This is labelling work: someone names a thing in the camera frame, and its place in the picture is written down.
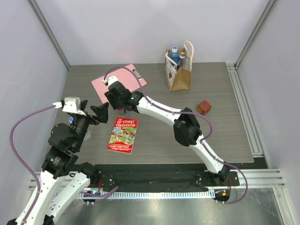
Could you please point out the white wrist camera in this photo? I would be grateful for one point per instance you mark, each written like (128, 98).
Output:
(70, 105)
(109, 80)

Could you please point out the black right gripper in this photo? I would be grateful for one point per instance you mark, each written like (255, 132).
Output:
(115, 99)

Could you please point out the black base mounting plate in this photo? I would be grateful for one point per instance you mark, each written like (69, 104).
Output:
(157, 178)

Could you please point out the Pocari Sweat plastic bottle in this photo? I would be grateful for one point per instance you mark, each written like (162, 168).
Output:
(174, 56)

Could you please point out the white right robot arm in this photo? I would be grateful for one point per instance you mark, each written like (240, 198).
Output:
(185, 126)

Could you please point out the red comic paperback book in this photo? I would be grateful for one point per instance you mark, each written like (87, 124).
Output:
(123, 135)

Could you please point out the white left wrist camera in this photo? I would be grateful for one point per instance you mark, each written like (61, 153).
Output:
(70, 105)

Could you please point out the small water bottle blue cap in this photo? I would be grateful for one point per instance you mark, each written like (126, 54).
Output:
(71, 120)

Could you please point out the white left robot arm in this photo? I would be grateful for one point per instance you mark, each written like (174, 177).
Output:
(43, 207)

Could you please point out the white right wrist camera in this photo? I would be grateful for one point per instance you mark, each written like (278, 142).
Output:
(109, 80)

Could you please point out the pink clipboard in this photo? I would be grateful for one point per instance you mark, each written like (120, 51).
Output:
(124, 76)

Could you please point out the red cube power adapter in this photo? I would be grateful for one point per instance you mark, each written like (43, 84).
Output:
(204, 107)

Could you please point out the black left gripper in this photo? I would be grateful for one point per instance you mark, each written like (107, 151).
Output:
(88, 115)

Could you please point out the white slotted cable duct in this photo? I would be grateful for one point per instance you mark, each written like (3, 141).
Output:
(143, 196)

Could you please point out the burlap canvas tote bag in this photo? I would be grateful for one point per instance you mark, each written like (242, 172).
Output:
(180, 79)

